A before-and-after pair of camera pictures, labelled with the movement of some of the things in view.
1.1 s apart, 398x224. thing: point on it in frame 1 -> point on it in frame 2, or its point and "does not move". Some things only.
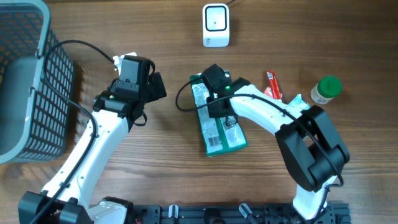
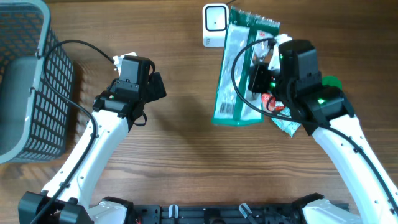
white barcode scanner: (216, 25) does not move
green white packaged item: (216, 137) -> (245, 35)
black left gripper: (157, 89) does not move
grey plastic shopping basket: (37, 85) does not move
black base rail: (334, 213) does not move
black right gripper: (214, 111) -> (257, 73)
